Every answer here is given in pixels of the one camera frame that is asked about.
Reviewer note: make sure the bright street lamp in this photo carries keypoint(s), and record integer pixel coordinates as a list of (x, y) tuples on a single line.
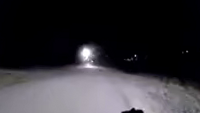
[(85, 53)]

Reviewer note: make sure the pale snowy road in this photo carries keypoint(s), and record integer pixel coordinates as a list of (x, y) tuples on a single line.
[(82, 94)]

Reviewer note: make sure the rough snowy verge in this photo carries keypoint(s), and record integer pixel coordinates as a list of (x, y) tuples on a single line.
[(6, 76), (188, 104)]

